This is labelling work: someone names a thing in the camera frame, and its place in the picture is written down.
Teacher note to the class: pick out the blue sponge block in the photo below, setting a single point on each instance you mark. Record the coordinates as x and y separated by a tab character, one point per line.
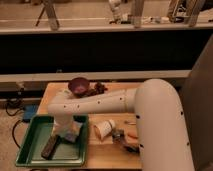
71	137

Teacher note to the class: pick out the dark grape bunch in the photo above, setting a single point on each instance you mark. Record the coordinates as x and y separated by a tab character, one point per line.
98	88

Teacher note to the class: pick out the green plastic tray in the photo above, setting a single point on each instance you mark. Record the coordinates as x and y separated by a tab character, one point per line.
66	154

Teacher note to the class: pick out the blue box on floor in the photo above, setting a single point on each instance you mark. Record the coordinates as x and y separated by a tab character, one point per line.
29	112

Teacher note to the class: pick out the black handled tool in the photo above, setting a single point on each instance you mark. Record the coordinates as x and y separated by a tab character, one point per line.
131	148

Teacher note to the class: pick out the purple bowl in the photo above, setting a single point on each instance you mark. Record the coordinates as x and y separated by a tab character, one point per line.
79	86

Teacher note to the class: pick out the dark rectangular eraser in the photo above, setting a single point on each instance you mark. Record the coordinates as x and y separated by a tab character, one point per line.
50	146

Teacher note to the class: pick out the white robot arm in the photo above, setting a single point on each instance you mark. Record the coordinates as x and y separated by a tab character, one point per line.
162	132

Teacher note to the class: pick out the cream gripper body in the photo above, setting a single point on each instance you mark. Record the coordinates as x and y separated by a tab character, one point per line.
71	129

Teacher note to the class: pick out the white cup on side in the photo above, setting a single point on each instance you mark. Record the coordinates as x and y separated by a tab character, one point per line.
102	129

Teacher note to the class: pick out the orange carrot toy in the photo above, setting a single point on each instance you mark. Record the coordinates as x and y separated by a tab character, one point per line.
132	135

